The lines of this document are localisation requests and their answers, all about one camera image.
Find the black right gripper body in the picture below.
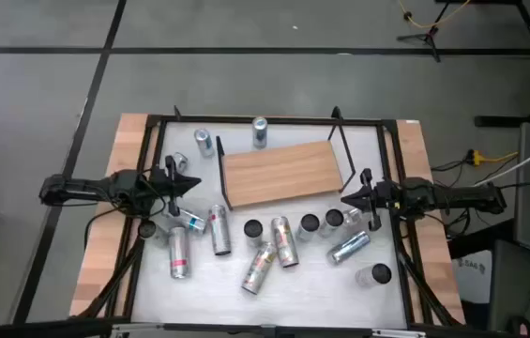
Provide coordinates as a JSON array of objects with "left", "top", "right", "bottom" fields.
[{"left": 360, "top": 167, "right": 396, "bottom": 232}]

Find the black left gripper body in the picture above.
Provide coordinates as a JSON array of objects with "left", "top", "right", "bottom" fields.
[{"left": 151, "top": 156, "right": 179, "bottom": 218}]

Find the silver blue Red Bull can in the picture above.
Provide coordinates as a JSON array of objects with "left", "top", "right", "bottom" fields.
[
  {"left": 172, "top": 151, "right": 189, "bottom": 173},
  {"left": 193, "top": 128, "right": 216, "bottom": 159},
  {"left": 251, "top": 115, "right": 269, "bottom": 150}
]

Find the black-top white Celsius can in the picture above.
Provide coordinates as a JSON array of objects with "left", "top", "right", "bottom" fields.
[
  {"left": 355, "top": 262, "right": 393, "bottom": 288},
  {"left": 318, "top": 207, "right": 345, "bottom": 238},
  {"left": 207, "top": 203, "right": 233, "bottom": 257}
]

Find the Celsius Peach Vibe can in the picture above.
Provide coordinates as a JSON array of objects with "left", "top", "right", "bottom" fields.
[{"left": 137, "top": 219, "right": 170, "bottom": 246}]

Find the Celsius can blue band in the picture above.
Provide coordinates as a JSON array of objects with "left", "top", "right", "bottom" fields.
[{"left": 295, "top": 212, "right": 321, "bottom": 243}]

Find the Celsius Tropical Vibe can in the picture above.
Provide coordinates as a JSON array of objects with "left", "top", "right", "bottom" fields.
[
  {"left": 240, "top": 240, "right": 279, "bottom": 296},
  {"left": 270, "top": 215, "right": 300, "bottom": 269},
  {"left": 243, "top": 218, "right": 265, "bottom": 249}
]

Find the silver can teal band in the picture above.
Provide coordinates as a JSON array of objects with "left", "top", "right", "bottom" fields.
[{"left": 166, "top": 206, "right": 208, "bottom": 235}]

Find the silver can pink band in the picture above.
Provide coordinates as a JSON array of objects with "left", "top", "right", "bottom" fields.
[{"left": 168, "top": 226, "right": 192, "bottom": 280}]

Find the white glossy table sheet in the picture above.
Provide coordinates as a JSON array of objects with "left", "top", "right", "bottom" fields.
[{"left": 131, "top": 120, "right": 409, "bottom": 330}]

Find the white printed box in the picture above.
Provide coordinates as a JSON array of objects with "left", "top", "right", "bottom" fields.
[{"left": 451, "top": 250, "right": 494, "bottom": 305}]

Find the black tripod stand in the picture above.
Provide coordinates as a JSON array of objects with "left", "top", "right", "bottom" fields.
[{"left": 395, "top": 0, "right": 453, "bottom": 64}]

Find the grey bin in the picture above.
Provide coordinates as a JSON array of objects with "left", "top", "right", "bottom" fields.
[{"left": 488, "top": 238, "right": 530, "bottom": 338}]

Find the wooden shelf black metal frame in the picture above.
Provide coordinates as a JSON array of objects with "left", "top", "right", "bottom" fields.
[{"left": 215, "top": 120, "right": 356, "bottom": 211}]

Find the black metal table frame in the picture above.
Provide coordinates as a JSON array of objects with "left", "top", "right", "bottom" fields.
[{"left": 69, "top": 112, "right": 466, "bottom": 338}]

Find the white cable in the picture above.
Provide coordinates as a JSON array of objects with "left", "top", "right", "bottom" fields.
[{"left": 473, "top": 134, "right": 530, "bottom": 186}]

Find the black desk frame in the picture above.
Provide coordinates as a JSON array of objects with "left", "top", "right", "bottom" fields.
[{"left": 435, "top": 0, "right": 530, "bottom": 129}]

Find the yellow cable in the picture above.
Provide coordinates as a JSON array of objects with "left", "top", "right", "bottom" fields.
[{"left": 396, "top": 0, "right": 473, "bottom": 30}]

